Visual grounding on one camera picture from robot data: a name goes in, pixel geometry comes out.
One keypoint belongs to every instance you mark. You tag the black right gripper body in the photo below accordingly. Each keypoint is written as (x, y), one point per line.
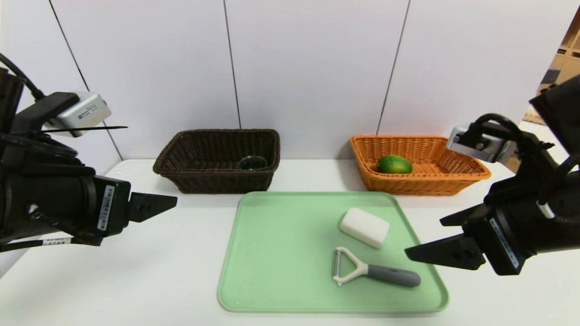
(500, 245)

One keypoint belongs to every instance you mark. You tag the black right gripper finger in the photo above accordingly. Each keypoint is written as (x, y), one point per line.
(469, 216)
(453, 253)

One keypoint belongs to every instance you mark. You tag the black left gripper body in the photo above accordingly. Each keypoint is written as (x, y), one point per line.
(111, 207)

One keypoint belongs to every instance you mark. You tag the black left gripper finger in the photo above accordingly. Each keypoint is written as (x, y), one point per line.
(149, 206)

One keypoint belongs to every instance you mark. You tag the green lime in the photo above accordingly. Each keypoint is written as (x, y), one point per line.
(393, 165)

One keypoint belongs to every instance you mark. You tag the white soap bar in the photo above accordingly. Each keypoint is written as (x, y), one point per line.
(364, 226)

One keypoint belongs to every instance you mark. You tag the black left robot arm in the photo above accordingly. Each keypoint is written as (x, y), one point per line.
(9, 104)

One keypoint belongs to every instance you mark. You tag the orange wicker basket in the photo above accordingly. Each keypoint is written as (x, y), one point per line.
(421, 183)

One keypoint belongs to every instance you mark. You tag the dark brown wicker basket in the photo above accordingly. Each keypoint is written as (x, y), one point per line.
(204, 179)

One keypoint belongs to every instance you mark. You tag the thin black zip tie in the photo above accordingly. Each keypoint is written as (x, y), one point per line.
(90, 129)

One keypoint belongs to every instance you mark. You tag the brown wooden rack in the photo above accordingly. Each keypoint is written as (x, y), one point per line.
(530, 117)

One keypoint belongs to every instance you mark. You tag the light green plastic tray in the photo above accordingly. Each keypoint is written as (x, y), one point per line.
(290, 271)

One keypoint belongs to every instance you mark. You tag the light wooden shelf unit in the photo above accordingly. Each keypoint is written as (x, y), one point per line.
(566, 54)

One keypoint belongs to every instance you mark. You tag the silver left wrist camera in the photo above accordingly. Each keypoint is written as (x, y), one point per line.
(84, 113)

